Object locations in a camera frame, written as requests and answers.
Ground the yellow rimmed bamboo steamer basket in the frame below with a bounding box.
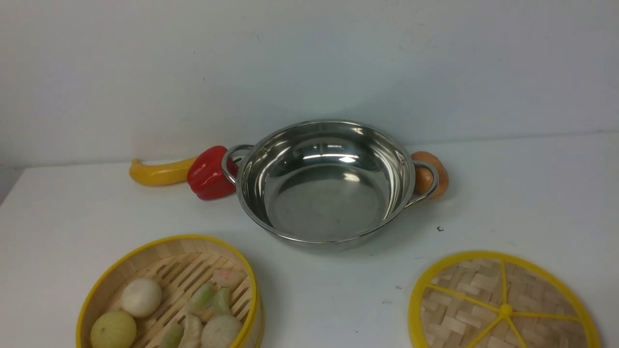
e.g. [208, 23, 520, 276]
[75, 235, 265, 348]

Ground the yellow rimmed woven steamer lid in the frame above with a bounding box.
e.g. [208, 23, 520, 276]
[408, 251, 602, 348]

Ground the stainless steel pot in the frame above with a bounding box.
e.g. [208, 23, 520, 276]
[221, 119, 439, 250]

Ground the red bell pepper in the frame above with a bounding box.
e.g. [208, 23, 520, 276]
[186, 145, 236, 201]

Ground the pink green dumpling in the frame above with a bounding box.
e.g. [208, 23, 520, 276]
[212, 269, 247, 288]

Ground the yellow banana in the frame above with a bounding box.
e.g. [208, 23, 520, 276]
[129, 157, 197, 187]

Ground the pale white steamed bun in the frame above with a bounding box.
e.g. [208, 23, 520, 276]
[201, 315, 243, 348]

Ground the white green dumpling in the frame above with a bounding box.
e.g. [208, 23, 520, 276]
[178, 314, 203, 348]

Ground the small green dumpling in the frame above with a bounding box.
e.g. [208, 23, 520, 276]
[158, 322, 184, 348]

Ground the yellow green steamed bun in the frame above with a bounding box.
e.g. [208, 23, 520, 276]
[90, 310, 137, 348]

